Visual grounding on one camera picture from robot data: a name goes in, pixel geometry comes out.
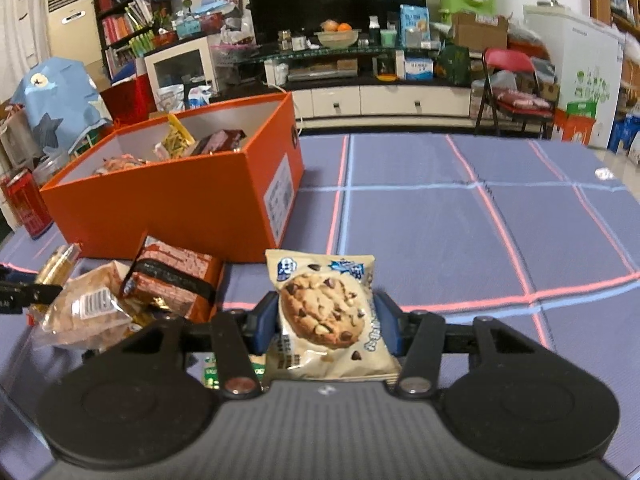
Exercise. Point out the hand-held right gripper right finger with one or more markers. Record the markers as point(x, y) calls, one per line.
point(387, 322)

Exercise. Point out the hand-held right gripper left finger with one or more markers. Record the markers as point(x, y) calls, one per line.
point(264, 320)

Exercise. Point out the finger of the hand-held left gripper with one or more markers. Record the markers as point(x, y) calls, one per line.
point(30, 292)

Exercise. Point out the gold wafer packet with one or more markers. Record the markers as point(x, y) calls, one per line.
point(57, 265)

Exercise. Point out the chocolate chip cookie packet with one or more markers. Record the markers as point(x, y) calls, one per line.
point(320, 310)

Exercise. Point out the orange cardboard box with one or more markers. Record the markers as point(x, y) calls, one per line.
point(175, 200)

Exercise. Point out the brown brick-pattern packet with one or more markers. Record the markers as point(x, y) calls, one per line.
point(170, 275)
point(217, 141)

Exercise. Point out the clear bread packet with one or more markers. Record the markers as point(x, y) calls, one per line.
point(85, 305)

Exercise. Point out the green snack packet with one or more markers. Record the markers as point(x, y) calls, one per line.
point(212, 372)

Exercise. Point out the red tin can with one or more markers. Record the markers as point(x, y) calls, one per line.
point(25, 205)

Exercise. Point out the purple plaid blanket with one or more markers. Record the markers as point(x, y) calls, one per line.
point(425, 220)

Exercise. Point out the clear plastic jar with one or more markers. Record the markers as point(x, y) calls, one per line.
point(50, 167)

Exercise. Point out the pink snack packet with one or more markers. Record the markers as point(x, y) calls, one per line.
point(120, 165)

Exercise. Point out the blue star-print bag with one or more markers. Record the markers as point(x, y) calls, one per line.
point(60, 95)

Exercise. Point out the red gift bag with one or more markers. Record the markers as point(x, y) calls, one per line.
point(127, 102)

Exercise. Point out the white television stand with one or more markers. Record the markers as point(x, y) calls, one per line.
point(350, 100)

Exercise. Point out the white countertop cabinet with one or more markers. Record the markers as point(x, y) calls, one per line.
point(182, 67)

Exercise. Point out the green bag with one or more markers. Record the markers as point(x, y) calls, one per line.
point(454, 65)

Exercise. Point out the beige floor air conditioner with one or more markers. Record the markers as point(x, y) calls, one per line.
point(75, 20)

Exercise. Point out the red folding chair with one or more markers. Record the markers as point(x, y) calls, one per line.
point(515, 67)

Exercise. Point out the fruit bowl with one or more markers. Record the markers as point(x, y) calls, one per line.
point(337, 35)

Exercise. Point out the bookshelf with books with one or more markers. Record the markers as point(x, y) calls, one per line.
point(125, 10)

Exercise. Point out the blue and white box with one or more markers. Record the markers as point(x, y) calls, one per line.
point(415, 22)

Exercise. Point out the brown cardboard box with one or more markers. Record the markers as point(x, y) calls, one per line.
point(477, 30)

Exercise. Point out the white chest freezer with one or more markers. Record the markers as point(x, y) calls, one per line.
point(580, 55)

